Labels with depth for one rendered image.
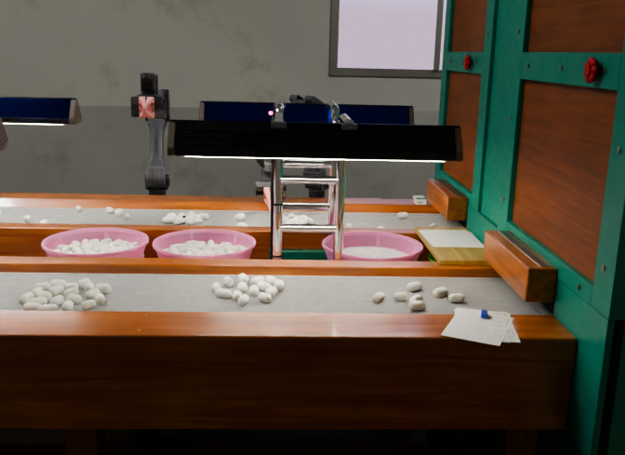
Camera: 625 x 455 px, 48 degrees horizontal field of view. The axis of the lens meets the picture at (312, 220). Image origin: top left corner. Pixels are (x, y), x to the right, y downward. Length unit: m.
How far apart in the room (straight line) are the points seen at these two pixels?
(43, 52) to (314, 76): 1.65
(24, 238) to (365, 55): 2.94
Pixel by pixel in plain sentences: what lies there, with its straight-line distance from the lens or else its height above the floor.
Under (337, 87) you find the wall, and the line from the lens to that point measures 4.55.
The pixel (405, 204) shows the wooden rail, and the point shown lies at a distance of 2.38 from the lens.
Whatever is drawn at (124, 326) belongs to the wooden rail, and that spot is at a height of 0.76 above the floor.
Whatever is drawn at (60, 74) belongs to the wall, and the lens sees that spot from 4.58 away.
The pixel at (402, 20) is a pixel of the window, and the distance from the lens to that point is 4.61.
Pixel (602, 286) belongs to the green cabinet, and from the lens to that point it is 1.28.
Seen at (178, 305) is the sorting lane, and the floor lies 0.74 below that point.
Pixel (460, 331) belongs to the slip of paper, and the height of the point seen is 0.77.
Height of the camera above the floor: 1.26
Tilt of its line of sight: 14 degrees down
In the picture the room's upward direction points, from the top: 1 degrees clockwise
